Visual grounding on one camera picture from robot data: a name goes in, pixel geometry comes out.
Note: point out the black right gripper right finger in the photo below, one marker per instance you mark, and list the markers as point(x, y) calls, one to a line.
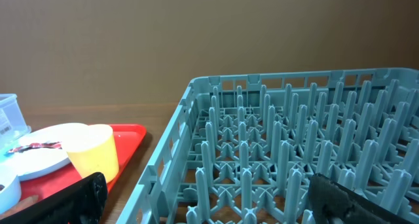
point(330, 202)

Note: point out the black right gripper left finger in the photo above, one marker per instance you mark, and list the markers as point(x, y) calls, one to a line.
point(81, 202)

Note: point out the yellow plastic cup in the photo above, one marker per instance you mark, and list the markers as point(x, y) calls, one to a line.
point(91, 149)

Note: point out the light blue plate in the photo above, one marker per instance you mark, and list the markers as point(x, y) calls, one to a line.
point(36, 163)

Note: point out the red snack wrapper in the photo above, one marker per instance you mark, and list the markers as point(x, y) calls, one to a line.
point(21, 149)

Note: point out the light blue bowl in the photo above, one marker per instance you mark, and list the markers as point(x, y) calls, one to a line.
point(10, 188)

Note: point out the grey dishwasher rack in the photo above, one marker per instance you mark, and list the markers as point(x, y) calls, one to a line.
point(242, 148)

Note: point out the clear plastic bin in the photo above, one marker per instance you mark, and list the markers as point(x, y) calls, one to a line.
point(13, 124)

